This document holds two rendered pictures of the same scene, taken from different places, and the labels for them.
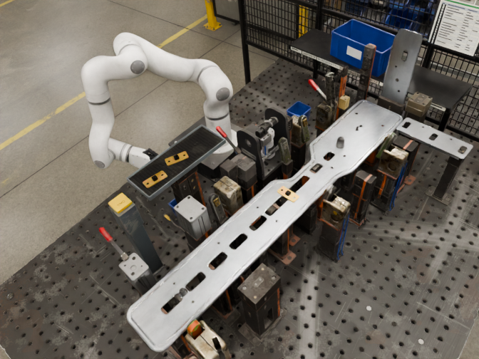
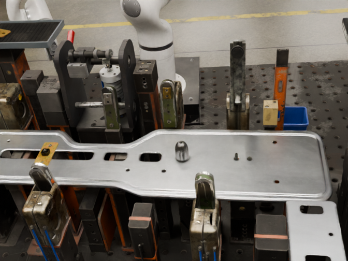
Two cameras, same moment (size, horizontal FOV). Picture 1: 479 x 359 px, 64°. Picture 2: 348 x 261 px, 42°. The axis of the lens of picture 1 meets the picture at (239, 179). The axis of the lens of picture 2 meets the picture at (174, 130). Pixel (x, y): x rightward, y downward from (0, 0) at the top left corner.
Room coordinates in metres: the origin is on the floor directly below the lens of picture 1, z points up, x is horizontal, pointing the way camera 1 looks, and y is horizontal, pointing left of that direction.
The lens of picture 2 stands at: (0.62, -1.05, 1.73)
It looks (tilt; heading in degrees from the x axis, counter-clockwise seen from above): 39 degrees down; 52
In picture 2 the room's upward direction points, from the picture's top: 7 degrees counter-clockwise
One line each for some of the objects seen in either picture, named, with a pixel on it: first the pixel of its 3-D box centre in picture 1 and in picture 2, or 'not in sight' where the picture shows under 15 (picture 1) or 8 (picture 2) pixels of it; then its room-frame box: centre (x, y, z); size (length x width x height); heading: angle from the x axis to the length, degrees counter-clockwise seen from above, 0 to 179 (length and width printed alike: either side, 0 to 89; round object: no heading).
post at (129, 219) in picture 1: (140, 239); not in sight; (0.84, 0.41, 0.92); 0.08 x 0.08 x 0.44; 40
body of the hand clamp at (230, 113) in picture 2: (323, 134); (237, 150); (1.33, -0.43, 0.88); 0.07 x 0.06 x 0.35; 40
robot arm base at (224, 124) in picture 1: (218, 127); (158, 66); (1.47, 0.07, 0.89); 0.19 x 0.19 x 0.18
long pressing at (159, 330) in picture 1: (286, 199); (38, 157); (0.88, -0.17, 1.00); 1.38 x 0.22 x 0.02; 130
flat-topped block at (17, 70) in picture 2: (189, 198); (20, 99); (1.01, 0.22, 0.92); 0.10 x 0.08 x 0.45; 130
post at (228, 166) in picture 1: (233, 196); (49, 129); (1.01, 0.03, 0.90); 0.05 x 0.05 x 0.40; 40
